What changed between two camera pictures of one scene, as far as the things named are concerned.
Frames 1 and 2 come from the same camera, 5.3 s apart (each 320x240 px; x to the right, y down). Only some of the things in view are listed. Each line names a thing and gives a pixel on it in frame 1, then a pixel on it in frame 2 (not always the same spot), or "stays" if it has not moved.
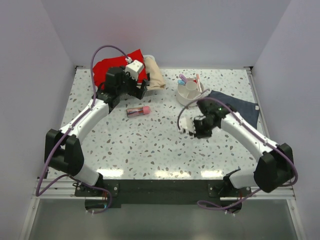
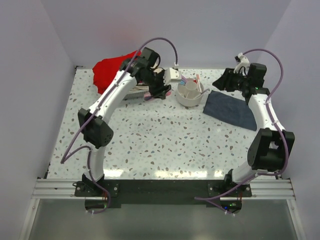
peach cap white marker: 198,76 stays
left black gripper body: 129,85 → 155,82
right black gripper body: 203,128 → 235,81
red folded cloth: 100,69 stays
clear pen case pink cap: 139,111 → 148,96
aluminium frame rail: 286,192 stays
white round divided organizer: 187,92 stays
